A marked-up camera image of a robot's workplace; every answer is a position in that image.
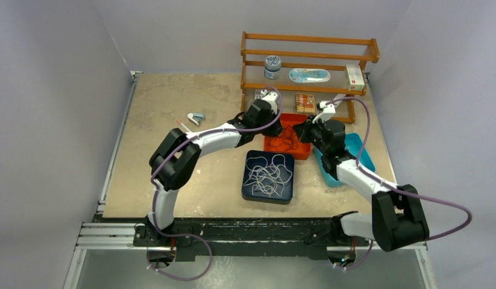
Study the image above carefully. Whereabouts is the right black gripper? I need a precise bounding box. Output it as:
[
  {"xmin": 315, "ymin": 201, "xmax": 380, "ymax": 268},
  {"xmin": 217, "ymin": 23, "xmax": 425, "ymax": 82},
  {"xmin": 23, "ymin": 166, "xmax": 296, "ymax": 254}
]
[{"xmin": 292, "ymin": 116, "xmax": 330, "ymax": 155}]

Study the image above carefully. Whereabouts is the black cable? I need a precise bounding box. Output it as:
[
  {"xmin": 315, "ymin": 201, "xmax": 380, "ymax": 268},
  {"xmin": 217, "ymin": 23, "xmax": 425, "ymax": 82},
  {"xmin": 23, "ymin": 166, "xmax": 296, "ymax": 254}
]
[{"xmin": 268, "ymin": 127, "xmax": 309, "ymax": 153}]

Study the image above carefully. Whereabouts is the dark blue plastic bin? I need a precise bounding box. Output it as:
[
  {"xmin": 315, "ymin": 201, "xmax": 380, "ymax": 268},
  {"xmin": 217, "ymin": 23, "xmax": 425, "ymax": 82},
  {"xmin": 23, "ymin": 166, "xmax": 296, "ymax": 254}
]
[{"xmin": 240, "ymin": 150, "xmax": 295, "ymax": 205}]

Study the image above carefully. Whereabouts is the white cable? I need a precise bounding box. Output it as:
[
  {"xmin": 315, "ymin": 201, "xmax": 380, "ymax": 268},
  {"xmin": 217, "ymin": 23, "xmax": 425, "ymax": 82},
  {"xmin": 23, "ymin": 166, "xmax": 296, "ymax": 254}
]
[{"xmin": 242, "ymin": 153, "xmax": 294, "ymax": 199}]

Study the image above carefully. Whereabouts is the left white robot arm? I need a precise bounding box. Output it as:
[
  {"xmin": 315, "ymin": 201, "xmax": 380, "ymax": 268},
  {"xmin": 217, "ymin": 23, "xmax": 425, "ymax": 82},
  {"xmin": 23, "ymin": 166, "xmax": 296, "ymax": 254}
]
[{"xmin": 148, "ymin": 93, "xmax": 281, "ymax": 246}]

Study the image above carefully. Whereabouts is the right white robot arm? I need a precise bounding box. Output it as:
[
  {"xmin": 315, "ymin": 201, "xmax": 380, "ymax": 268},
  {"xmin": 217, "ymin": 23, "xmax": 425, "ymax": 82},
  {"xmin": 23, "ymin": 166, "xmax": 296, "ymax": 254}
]
[{"xmin": 293, "ymin": 117, "xmax": 430, "ymax": 252}]

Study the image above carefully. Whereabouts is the orange plastic bin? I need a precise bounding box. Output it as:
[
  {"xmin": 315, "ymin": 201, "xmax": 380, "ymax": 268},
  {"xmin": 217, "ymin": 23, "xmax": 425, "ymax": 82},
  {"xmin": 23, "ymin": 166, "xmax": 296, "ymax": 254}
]
[{"xmin": 263, "ymin": 113, "xmax": 312, "ymax": 160}]

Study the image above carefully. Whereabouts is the coloured marker pen pack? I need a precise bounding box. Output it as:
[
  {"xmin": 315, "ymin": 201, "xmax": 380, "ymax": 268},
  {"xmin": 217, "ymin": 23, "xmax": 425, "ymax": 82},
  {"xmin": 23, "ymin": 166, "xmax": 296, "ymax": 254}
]
[{"xmin": 254, "ymin": 89, "xmax": 264, "ymax": 100}]

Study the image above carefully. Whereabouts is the orange spiral notebook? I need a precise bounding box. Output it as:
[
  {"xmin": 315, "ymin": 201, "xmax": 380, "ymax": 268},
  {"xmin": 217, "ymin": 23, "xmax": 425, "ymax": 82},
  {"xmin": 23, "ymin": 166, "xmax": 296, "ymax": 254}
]
[{"xmin": 295, "ymin": 93, "xmax": 316, "ymax": 114}]

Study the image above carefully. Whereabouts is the white small device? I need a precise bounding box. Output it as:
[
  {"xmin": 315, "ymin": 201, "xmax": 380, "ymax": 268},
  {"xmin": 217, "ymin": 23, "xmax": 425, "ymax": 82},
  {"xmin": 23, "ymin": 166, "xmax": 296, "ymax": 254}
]
[{"xmin": 333, "ymin": 94, "xmax": 346, "ymax": 107}]

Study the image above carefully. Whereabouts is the white blue lidded jar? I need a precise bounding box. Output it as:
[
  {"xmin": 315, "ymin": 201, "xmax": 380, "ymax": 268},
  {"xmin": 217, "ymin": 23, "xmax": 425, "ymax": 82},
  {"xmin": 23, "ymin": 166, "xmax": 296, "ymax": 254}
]
[{"xmin": 264, "ymin": 55, "xmax": 281, "ymax": 79}]

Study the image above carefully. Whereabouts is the light blue plastic bin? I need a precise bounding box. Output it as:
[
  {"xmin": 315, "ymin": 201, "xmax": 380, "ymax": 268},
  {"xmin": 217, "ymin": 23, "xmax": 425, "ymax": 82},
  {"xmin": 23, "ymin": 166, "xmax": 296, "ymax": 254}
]
[{"xmin": 313, "ymin": 132, "xmax": 376, "ymax": 188}]

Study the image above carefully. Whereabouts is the blue packaged item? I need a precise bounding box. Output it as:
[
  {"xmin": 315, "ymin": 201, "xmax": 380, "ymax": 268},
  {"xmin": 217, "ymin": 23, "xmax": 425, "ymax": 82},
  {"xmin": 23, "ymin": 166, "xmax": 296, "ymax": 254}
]
[{"xmin": 289, "ymin": 68, "xmax": 331, "ymax": 84}]

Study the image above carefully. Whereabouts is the wooden shelf rack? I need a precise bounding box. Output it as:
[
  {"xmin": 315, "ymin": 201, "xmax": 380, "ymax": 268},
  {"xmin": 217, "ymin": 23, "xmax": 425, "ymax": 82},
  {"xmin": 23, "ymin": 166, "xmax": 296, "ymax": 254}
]
[{"xmin": 240, "ymin": 31, "xmax": 380, "ymax": 110}]

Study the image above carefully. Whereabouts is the light blue stapler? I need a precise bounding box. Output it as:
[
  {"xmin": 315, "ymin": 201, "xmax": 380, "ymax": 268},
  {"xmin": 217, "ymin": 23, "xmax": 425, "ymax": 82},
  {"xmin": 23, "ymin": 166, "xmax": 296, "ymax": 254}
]
[{"xmin": 187, "ymin": 113, "xmax": 205, "ymax": 126}]

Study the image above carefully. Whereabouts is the white red box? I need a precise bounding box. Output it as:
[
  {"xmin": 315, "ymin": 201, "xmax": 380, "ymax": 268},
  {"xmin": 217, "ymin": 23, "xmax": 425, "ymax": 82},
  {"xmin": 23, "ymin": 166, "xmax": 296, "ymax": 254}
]
[{"xmin": 345, "ymin": 64, "xmax": 365, "ymax": 92}]

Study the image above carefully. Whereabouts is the white orange marker pen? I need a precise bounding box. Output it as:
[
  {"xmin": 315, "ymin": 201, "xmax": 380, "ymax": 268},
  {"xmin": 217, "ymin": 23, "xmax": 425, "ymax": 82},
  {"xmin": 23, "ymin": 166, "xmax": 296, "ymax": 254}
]
[{"xmin": 176, "ymin": 119, "xmax": 192, "ymax": 132}]

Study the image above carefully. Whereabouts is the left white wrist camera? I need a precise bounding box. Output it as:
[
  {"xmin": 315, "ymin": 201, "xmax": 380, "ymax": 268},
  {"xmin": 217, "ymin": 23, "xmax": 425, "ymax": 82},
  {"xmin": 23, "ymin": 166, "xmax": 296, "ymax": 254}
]
[{"xmin": 259, "ymin": 89, "xmax": 280, "ymax": 114}]

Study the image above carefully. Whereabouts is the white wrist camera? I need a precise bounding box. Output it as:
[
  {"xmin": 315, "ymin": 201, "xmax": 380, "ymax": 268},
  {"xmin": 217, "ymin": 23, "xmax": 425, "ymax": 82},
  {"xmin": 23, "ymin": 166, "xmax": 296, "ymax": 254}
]
[
  {"xmin": 259, "ymin": 89, "xmax": 280, "ymax": 114},
  {"xmin": 312, "ymin": 101, "xmax": 336, "ymax": 123}
]

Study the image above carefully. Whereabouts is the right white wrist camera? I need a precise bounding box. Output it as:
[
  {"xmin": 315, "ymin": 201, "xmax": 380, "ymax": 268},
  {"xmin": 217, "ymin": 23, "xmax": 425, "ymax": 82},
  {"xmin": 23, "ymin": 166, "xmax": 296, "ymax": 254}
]
[{"xmin": 312, "ymin": 101, "xmax": 336, "ymax": 123}]

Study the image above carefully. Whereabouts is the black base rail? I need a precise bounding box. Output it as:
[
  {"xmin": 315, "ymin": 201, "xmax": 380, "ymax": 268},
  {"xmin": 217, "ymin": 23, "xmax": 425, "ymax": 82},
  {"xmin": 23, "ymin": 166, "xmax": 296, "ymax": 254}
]
[{"xmin": 133, "ymin": 217, "xmax": 368, "ymax": 261}]

